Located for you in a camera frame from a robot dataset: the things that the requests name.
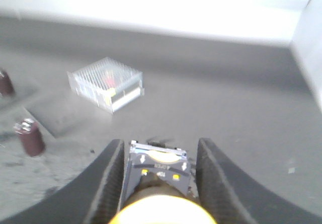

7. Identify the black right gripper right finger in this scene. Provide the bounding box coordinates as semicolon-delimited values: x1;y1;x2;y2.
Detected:
196;138;321;223

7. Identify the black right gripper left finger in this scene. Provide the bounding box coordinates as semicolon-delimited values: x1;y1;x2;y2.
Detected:
1;139;124;223

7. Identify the yellow mushroom push button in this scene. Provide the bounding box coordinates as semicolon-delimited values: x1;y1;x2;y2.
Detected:
109;140;217;223

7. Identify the dark red capacitor front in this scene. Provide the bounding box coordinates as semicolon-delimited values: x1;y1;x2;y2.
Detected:
14;118;45;157

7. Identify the dark red capacitor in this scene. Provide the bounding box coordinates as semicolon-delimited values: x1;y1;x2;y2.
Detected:
1;68;15;97
14;118;45;157

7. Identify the small metal mesh power supply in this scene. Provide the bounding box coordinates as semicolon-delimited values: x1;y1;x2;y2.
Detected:
67;57;144;114

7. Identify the dark red capacitor rear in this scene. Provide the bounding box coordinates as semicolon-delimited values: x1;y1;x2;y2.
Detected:
1;68;15;97

